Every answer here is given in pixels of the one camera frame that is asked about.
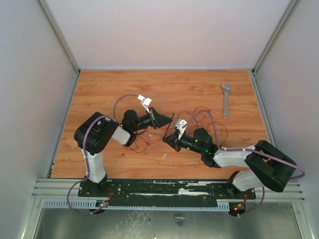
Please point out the silver adjustable wrench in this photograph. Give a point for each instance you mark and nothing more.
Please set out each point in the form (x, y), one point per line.
(226, 90)

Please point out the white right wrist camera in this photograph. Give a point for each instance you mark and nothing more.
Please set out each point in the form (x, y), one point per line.
(180, 127)

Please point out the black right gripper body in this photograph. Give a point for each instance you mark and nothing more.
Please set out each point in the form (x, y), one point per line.
(177, 140)

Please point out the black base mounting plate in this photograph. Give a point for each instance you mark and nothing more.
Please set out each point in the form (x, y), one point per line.
(165, 192)

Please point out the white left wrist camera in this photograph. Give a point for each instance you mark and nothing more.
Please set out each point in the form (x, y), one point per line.
(145, 102)

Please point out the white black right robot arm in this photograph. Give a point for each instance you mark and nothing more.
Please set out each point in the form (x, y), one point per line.
(265, 165)

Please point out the black zip tie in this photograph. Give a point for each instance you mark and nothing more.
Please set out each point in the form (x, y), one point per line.
(167, 128)

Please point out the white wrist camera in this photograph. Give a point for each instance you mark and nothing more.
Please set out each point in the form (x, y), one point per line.
(180, 127)
(145, 102)

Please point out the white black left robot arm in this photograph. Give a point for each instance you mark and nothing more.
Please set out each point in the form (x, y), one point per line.
(94, 134)

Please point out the aluminium corner post right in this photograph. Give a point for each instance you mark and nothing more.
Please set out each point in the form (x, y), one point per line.
(276, 34)

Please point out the aluminium corner post left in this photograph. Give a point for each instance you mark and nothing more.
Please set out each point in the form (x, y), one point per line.
(58, 32)

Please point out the aluminium corner post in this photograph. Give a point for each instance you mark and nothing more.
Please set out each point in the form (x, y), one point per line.
(58, 32)
(276, 34)

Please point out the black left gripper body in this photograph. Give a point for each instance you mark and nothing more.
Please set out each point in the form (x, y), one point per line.
(143, 123)

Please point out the grey slotted cable duct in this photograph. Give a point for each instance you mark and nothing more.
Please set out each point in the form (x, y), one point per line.
(94, 204)

